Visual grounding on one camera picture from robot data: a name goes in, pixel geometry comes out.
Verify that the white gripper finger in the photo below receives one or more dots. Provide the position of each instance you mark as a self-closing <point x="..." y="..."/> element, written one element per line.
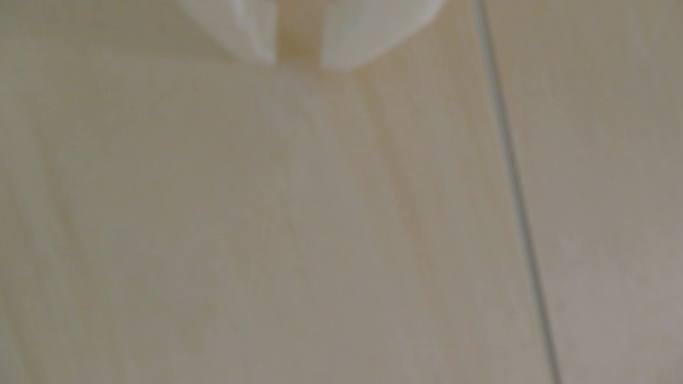
<point x="368" y="32"/>
<point x="245" y="26"/>

